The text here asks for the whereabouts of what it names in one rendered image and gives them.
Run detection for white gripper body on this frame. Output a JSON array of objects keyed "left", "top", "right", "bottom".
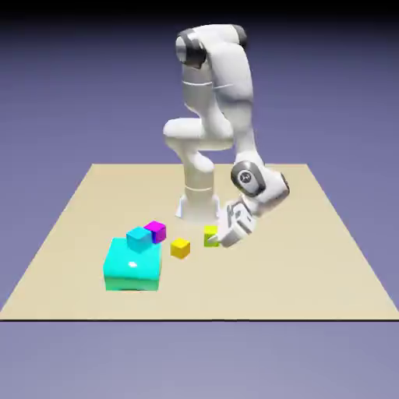
[{"left": 216, "top": 217, "right": 257, "bottom": 249}]

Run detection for small lime green cube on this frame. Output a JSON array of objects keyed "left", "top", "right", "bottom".
[{"left": 203, "top": 225, "right": 221, "bottom": 248}]

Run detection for small yellow cube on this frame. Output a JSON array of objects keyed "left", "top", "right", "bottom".
[{"left": 170, "top": 237, "right": 192, "bottom": 260}]

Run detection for small magenta cube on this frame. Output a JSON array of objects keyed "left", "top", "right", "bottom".
[{"left": 143, "top": 220, "right": 167, "bottom": 245}]

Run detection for small cyan cube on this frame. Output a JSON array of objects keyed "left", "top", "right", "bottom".
[{"left": 125, "top": 226, "right": 154, "bottom": 253}]

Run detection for large cyan box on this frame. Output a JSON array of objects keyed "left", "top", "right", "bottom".
[{"left": 103, "top": 237, "right": 163, "bottom": 292}]

